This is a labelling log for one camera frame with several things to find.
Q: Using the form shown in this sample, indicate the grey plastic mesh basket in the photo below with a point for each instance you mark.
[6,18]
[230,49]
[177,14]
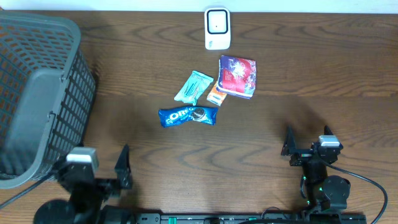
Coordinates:
[47,93]

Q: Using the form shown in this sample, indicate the small orange snack box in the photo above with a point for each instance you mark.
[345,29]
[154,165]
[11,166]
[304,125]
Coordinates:
[216,97]

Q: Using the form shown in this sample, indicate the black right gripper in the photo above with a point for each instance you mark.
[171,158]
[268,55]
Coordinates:
[301,155]

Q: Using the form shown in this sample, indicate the teal snack packet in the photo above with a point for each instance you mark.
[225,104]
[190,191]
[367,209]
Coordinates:
[193,88]

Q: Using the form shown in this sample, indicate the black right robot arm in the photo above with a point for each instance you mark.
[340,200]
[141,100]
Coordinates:
[326,194]

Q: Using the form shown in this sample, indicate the blue Oreo cookie pack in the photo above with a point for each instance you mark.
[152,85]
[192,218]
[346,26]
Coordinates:
[178,116]

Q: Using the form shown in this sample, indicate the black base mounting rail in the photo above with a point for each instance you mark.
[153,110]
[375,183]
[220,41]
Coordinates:
[156,218]

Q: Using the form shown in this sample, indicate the purple red snack bag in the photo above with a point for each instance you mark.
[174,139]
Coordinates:
[237,76]

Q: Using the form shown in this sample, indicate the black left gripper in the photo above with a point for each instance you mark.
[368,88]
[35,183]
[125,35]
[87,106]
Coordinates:
[104,182]

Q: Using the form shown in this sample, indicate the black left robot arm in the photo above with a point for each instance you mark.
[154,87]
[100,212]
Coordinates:
[83,206]

